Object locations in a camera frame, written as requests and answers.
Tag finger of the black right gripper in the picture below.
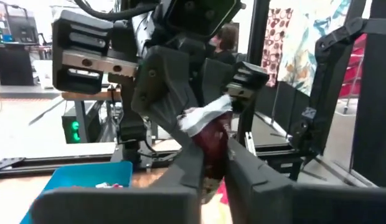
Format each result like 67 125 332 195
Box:
131 45 199 147
201 58 235 106

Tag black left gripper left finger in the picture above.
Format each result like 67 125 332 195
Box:
32 144 206 224

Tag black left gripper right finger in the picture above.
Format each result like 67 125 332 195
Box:
225 139 386 224

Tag dark candy bar silver ends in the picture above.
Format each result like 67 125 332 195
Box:
177 94 233 138

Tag silver wrapped candy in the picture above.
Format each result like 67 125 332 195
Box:
95 181 124 189

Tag person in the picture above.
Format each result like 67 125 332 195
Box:
210 23 242 66

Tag wooden desk black legs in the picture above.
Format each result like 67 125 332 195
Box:
60 88 122 146

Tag blue plastic bin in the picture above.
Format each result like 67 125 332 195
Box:
20 161 134 224

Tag black cabinet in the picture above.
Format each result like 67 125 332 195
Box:
0 6 41 86

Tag white cloth brown circles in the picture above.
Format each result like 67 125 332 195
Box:
261 7 294 88

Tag black computer green lights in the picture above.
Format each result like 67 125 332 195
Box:
61 105 96 144

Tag floral patterned cloth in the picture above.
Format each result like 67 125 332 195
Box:
276 0 352 97

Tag red slatted object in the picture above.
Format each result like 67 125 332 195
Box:
338 33 368 100

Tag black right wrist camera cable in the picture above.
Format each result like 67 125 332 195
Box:
73 0 159 22

